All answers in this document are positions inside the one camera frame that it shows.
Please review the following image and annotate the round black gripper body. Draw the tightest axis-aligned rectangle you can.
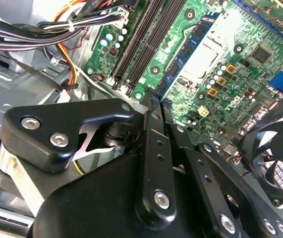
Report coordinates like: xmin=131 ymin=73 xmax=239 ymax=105
xmin=31 ymin=151 xmax=217 ymax=238

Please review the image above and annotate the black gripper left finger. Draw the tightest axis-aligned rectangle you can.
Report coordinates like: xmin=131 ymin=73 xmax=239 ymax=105
xmin=0 ymin=88 xmax=178 ymax=225

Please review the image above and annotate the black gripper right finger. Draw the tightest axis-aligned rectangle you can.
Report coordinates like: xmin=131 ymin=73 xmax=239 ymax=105
xmin=162 ymin=98 xmax=283 ymax=238

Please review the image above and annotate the blue RAM stick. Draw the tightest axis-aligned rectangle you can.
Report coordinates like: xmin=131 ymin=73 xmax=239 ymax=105
xmin=156 ymin=11 xmax=221 ymax=99

